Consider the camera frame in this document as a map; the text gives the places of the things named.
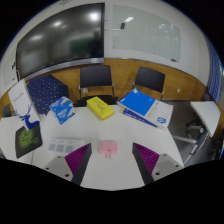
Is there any pink charger block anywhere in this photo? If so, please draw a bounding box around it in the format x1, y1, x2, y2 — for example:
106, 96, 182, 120
98, 140, 118, 160

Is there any large glass whiteboard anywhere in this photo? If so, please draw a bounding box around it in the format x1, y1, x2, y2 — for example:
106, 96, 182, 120
111, 4, 183, 64

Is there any white side table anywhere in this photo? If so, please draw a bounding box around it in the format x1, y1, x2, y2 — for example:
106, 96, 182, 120
189, 100, 222, 138

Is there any dark grey chair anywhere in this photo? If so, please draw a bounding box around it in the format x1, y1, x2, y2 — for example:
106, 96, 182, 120
1, 104, 13, 118

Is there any white paper bag blue deer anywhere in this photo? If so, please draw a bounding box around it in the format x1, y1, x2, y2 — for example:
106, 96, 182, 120
7, 78, 41, 131

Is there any black mouse pad green print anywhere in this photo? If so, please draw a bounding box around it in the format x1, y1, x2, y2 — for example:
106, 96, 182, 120
14, 124, 44, 160

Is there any blue curtain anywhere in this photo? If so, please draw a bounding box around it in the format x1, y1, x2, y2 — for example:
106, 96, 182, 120
205, 39, 224, 104

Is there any blue and white paper ream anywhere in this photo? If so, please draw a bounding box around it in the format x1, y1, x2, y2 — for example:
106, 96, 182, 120
116, 87, 175, 130

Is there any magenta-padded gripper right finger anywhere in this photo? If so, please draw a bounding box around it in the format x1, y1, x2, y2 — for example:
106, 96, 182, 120
131, 142, 184, 186

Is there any large black wall display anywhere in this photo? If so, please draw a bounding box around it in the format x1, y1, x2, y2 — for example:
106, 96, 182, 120
15, 2, 106, 81

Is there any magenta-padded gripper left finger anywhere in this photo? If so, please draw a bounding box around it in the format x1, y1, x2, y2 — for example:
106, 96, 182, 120
42, 142, 93, 186

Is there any yellow box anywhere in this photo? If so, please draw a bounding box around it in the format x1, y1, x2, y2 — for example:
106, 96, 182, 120
86, 96, 115, 121

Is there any blue dotted chair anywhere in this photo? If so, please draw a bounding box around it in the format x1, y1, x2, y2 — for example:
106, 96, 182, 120
26, 74, 70, 116

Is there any blue tissue box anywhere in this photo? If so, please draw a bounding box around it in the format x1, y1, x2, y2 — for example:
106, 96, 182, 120
48, 96, 76, 125

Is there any black office chair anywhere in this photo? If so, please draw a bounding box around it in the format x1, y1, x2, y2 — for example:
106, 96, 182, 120
132, 66, 167, 101
73, 64, 118, 108

